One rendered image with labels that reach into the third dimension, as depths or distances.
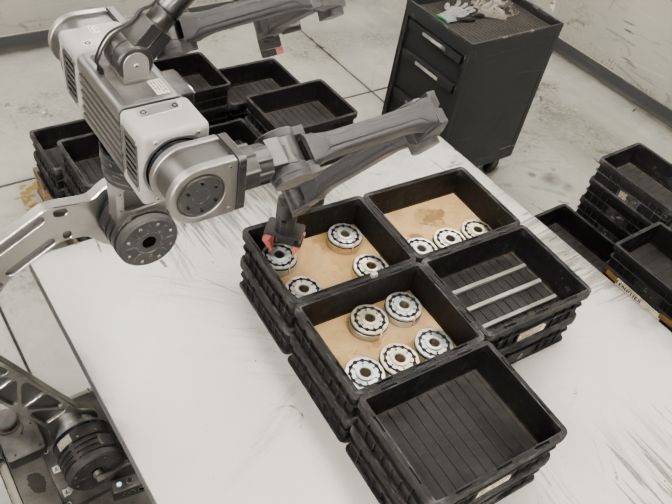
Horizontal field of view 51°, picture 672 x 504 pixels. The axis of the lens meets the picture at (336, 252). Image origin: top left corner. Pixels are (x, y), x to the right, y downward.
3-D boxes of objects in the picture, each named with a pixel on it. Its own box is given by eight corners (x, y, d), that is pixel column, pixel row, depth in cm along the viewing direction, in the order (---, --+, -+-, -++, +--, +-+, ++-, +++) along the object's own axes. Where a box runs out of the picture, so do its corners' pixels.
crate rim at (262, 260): (291, 310, 177) (292, 304, 175) (239, 235, 193) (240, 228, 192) (416, 266, 195) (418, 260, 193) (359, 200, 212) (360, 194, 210)
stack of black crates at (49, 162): (60, 214, 296) (53, 171, 280) (35, 173, 311) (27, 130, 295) (149, 188, 315) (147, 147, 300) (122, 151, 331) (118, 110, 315)
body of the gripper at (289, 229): (269, 221, 193) (271, 201, 188) (305, 229, 192) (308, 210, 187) (263, 236, 188) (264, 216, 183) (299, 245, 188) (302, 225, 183)
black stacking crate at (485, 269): (474, 365, 185) (487, 339, 177) (410, 289, 202) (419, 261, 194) (577, 318, 203) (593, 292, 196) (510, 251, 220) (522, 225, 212)
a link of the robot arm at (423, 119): (446, 77, 149) (466, 120, 148) (416, 105, 161) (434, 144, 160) (260, 132, 130) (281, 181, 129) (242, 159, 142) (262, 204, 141)
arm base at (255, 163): (214, 184, 132) (215, 132, 124) (251, 173, 136) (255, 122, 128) (236, 211, 128) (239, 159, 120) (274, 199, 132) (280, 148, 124)
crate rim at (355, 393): (354, 402, 160) (356, 396, 158) (291, 311, 177) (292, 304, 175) (485, 344, 178) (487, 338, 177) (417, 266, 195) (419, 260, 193)
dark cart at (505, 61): (423, 204, 360) (473, 44, 298) (371, 155, 383) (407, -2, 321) (503, 173, 389) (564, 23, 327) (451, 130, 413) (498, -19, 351)
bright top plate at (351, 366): (355, 396, 167) (355, 395, 167) (337, 364, 173) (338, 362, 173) (392, 385, 171) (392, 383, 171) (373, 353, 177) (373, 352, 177)
